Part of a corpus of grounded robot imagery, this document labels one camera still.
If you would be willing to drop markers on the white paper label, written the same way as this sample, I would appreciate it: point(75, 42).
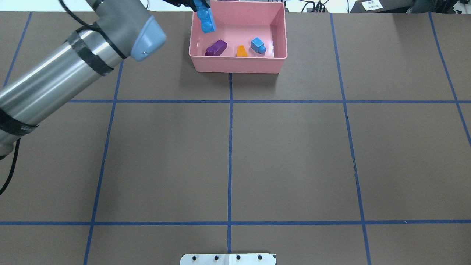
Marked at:
point(370, 5)

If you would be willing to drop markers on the white metal mounting plate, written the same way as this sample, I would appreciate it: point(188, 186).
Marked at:
point(229, 259)

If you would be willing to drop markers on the small blue block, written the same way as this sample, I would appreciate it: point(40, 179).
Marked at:
point(258, 46)

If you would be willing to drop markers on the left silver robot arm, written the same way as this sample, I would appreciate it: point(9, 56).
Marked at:
point(125, 28)

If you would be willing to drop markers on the purple sloped block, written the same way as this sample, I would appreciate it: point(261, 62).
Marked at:
point(216, 49)

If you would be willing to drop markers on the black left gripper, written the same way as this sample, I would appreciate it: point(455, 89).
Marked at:
point(185, 3)

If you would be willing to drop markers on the pink plastic box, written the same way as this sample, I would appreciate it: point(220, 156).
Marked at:
point(238, 22)

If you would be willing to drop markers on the long blue studded block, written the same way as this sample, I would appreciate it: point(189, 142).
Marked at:
point(205, 15)

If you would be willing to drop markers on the orange sloped block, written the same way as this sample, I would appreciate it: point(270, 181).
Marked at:
point(241, 51)

